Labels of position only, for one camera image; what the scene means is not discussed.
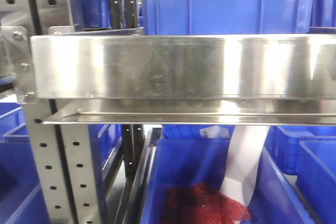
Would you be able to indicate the stainless steel shelf beam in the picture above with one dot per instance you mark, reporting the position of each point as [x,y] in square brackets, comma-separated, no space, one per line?
[232,79]

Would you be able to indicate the perforated steel shelf upright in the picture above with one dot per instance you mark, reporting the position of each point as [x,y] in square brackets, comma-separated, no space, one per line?
[62,153]

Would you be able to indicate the blue bin with red item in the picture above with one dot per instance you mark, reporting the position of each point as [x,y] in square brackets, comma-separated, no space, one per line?
[189,161]

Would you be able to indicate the white paper sheet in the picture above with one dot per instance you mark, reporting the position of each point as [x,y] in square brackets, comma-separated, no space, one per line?
[245,148]

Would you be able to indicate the large blue crate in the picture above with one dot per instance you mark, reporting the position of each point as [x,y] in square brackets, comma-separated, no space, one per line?
[219,17]

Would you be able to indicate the red mesh bag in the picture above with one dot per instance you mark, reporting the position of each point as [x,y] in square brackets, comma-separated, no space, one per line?
[201,203]

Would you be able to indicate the blue bin right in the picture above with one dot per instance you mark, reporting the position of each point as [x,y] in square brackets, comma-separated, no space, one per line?
[308,152]

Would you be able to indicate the blue bin left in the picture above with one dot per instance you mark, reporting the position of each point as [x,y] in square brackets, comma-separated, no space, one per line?
[22,199]

